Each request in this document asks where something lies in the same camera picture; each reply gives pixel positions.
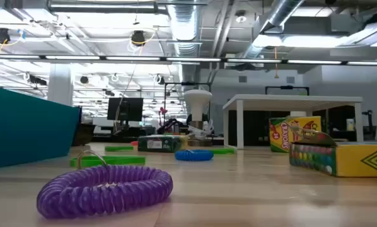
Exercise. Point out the dark green supplies box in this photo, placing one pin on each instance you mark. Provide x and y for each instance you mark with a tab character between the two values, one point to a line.
163	144

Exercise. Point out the green rubber band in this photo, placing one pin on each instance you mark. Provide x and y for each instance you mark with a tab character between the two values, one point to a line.
125	160
223	151
119	148

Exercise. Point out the teal plastic bin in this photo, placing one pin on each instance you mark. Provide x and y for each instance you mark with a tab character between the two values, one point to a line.
24	126

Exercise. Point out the large yellow green crayon box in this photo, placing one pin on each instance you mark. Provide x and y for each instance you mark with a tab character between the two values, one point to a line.
352	159

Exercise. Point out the background robot arm with red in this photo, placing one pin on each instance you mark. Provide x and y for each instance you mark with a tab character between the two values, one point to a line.
169	124

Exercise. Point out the upright black background robot arm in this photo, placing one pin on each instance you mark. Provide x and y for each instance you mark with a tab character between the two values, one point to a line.
369	126

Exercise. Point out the white bulb table lamp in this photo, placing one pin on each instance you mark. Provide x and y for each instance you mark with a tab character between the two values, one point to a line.
197	101

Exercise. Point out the long ceiling light strip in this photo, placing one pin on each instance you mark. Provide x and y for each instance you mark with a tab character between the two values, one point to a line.
191	59

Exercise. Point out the black background monitor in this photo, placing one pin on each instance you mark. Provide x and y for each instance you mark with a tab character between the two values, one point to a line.
125	108

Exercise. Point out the black ceiling device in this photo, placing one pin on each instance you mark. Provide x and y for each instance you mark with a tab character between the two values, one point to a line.
138	38
1	35

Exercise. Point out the white perforated metal shelf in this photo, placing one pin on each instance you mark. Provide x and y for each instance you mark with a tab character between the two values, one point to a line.
286	102

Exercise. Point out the white building column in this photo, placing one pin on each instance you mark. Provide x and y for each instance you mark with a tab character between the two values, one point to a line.
60	85

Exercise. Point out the tall black background rig frame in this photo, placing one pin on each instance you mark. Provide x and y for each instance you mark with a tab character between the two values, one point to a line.
188	84

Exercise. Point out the black aluminium table frame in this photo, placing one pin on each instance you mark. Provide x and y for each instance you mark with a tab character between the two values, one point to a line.
113	139

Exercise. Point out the wide silver ceiling duct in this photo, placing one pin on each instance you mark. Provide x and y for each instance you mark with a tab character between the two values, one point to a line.
183	25

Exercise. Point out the low black background rig frame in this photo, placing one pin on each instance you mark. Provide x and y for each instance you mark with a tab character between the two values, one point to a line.
286	87

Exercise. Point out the slanted silver ceiling duct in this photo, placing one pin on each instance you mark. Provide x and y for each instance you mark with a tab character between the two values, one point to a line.
283	9

